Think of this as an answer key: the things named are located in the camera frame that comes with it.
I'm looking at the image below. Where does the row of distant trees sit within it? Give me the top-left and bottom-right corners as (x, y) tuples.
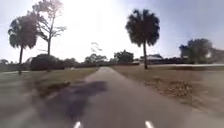
(59, 49), (136, 69)

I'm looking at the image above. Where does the grey paved path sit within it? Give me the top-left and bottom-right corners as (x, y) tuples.
(19, 66), (224, 128)

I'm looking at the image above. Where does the low building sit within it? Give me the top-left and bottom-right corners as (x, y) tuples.
(139, 53), (164, 65)

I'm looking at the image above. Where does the palm tree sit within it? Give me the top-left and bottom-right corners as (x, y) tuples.
(7, 14), (40, 75)
(125, 8), (161, 70)

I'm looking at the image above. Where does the dry grass ground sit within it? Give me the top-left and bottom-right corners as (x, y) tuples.
(110, 64), (224, 118)
(0, 67), (100, 111)

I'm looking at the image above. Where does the dark round bush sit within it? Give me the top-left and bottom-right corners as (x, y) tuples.
(29, 53), (60, 72)

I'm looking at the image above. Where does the robot's own part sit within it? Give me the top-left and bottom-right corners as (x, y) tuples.
(73, 121), (82, 128)
(145, 120), (154, 128)

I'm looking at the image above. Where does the bare branched tree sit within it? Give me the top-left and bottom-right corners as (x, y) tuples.
(27, 0), (67, 73)

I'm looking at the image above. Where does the pale road strip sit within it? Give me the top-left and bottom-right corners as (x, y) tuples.
(147, 63), (224, 68)

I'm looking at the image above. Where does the large dark tree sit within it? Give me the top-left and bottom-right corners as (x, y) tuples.
(179, 38), (224, 65)

